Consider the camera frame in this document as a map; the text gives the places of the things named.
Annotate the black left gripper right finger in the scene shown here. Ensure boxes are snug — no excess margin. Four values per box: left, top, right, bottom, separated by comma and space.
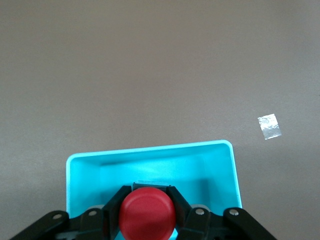
166, 186, 278, 240

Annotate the cyan plastic box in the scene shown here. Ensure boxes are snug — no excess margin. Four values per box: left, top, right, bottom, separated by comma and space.
65, 139, 243, 240

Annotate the clear tape piece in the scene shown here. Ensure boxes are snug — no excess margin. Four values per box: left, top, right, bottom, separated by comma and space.
257, 113, 283, 140

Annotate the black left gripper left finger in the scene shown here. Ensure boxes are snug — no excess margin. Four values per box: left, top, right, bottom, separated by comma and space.
9, 184, 133, 240

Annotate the red mushroom push button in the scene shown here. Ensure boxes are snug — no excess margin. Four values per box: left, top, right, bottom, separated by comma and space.
118, 181, 177, 240

